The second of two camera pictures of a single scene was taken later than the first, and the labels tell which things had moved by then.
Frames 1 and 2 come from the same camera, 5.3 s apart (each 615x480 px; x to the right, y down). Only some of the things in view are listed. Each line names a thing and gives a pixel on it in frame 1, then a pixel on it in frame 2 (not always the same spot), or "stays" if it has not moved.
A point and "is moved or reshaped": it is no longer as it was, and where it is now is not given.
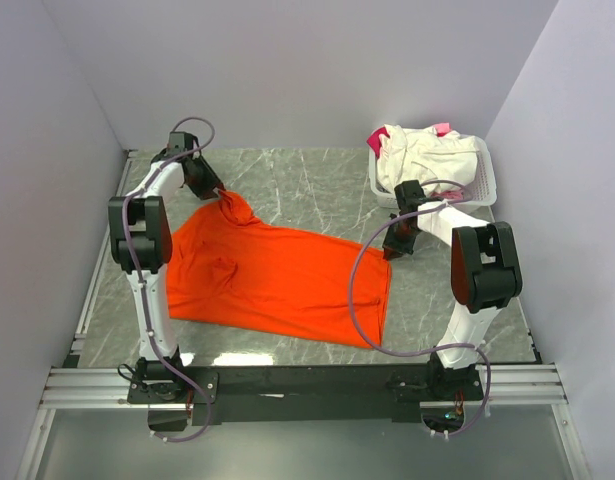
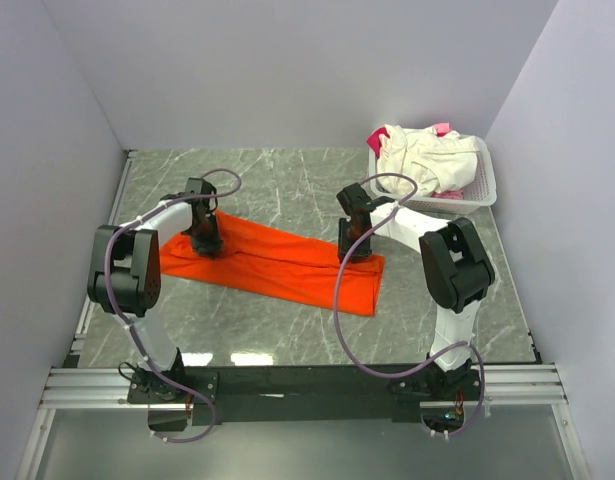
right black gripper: [393, 249] to [344, 245]
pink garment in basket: [375, 141] stays
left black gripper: [205, 191] to [205, 248]
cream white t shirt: [423, 154] stays
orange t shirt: [227, 268] is moved or reshaped
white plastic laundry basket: [479, 194] stays
